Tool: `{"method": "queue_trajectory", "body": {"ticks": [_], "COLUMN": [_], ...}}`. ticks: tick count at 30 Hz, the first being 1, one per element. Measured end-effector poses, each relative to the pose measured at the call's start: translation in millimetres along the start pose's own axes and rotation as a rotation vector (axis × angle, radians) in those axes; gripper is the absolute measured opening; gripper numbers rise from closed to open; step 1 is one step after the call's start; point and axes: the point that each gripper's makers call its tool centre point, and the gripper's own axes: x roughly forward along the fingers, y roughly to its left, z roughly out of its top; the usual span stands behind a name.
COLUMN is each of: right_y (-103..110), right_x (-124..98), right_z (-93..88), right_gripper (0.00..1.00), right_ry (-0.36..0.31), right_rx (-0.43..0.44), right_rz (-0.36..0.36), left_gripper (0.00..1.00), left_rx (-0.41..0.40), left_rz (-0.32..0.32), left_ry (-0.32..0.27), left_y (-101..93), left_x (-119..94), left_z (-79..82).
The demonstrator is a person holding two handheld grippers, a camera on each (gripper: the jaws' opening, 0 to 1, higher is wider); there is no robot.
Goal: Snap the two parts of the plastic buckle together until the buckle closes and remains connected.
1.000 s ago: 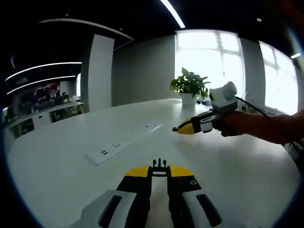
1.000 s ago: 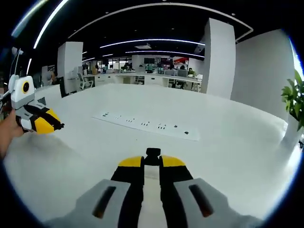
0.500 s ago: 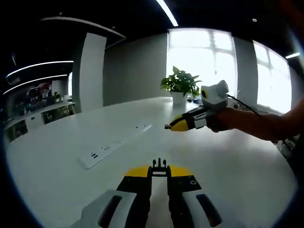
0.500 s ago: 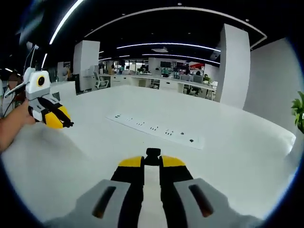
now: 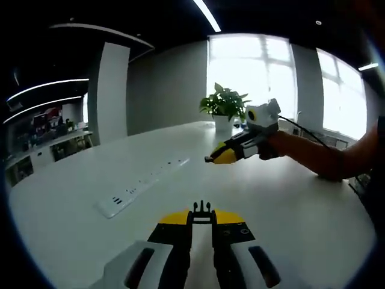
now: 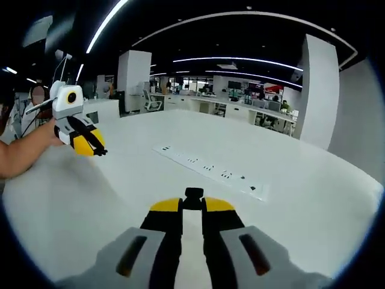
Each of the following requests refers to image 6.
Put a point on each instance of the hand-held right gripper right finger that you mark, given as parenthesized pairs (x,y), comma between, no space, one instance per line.
(240,253)

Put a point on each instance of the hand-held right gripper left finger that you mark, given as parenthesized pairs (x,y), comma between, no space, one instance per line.
(141,250)

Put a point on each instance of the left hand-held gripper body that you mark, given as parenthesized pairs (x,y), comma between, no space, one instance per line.
(64,105)

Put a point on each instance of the person's left hand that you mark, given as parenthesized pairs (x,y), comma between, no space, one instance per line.
(52,134)

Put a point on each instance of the silver laptop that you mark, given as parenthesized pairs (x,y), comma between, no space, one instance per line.
(39,106)

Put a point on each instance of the white counter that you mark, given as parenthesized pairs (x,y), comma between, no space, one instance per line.
(103,110)

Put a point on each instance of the black tall box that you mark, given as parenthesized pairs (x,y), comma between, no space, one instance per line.
(121,102)

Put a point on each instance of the white office chair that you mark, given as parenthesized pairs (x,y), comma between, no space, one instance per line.
(147,97)

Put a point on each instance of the ceiling air conditioner unit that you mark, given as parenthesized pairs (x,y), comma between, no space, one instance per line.
(37,30)
(227,65)

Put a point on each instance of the long ceiling light strip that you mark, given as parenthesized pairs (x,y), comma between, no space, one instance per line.
(98,30)

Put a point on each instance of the white power strip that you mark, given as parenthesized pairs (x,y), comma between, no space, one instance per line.
(180,156)

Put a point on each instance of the row of white office desks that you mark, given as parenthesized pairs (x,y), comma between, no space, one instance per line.
(237,110)

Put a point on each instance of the red wall banner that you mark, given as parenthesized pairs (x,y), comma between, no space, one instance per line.
(273,88)

